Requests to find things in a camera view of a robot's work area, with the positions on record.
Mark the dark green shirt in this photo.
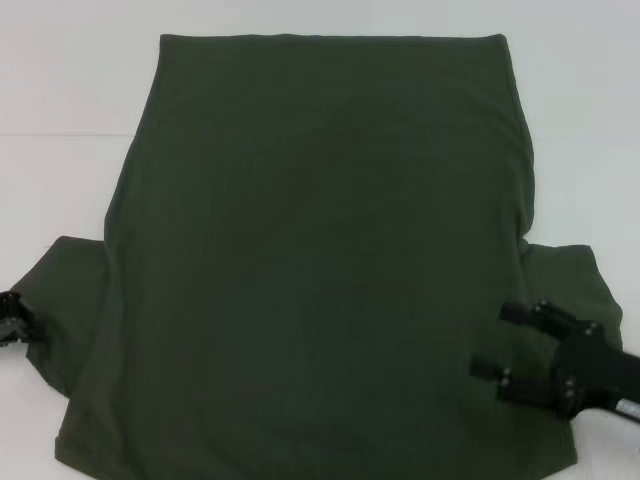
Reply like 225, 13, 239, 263
7, 32, 626, 480

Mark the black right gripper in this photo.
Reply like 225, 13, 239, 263
469, 299, 640, 422

